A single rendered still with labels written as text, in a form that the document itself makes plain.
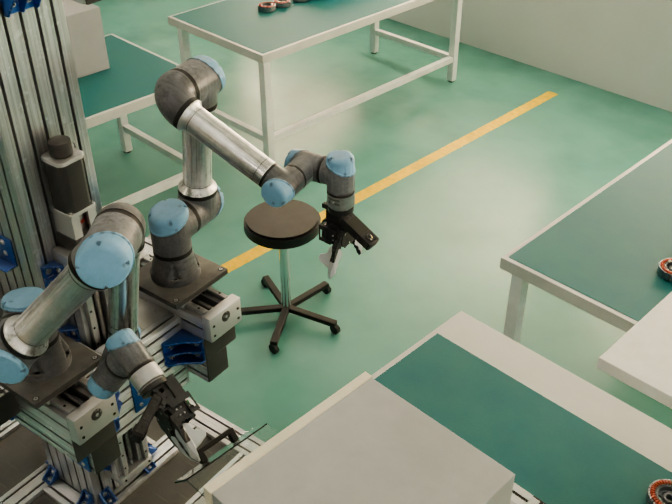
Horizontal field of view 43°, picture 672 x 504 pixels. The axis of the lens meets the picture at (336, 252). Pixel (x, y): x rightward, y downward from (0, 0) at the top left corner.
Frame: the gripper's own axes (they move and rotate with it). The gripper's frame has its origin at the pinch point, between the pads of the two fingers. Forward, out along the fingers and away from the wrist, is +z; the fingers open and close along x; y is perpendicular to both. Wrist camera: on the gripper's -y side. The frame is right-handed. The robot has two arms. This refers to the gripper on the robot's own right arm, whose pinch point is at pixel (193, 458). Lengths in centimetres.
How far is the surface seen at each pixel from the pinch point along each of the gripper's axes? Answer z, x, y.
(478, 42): -180, 218, 467
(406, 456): 29, -48, 17
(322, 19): -201, 150, 280
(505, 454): 47, 8, 76
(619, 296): 34, 15, 163
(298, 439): 13.7, -38.7, 5.4
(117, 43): -249, 178, 169
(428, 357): 11, 28, 92
